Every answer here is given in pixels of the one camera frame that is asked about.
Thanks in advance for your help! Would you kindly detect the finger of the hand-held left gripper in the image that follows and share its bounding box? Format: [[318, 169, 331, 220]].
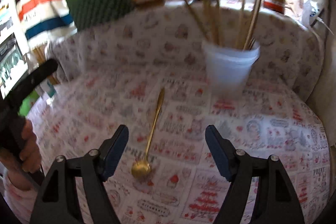
[[28, 59, 59, 84]]

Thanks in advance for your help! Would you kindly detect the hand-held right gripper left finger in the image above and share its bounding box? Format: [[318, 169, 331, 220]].
[[29, 124, 129, 224]]

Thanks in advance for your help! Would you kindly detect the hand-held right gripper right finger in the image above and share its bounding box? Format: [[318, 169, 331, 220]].
[[205, 124, 307, 224]]

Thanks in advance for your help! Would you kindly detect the gold metal spoon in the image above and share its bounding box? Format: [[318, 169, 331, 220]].
[[131, 87, 166, 179]]

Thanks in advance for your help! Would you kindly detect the white plastic cup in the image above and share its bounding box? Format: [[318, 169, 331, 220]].
[[202, 39, 260, 97]]

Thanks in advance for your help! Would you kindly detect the bunch of wooden chopsticks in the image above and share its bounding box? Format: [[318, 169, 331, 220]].
[[165, 0, 252, 50]]

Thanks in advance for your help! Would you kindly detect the gold metal utensil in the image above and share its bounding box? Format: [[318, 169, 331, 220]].
[[243, 0, 264, 51]]

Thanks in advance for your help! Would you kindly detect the person's left hand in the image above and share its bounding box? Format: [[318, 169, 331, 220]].
[[19, 121, 42, 174]]

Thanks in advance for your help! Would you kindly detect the red print tablecloth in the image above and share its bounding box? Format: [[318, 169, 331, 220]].
[[26, 77, 331, 224]]

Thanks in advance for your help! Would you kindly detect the green checkered board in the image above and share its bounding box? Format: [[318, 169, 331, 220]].
[[66, 0, 137, 31]]

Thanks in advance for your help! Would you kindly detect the white cable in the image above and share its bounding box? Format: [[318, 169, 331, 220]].
[[312, 15, 336, 36]]

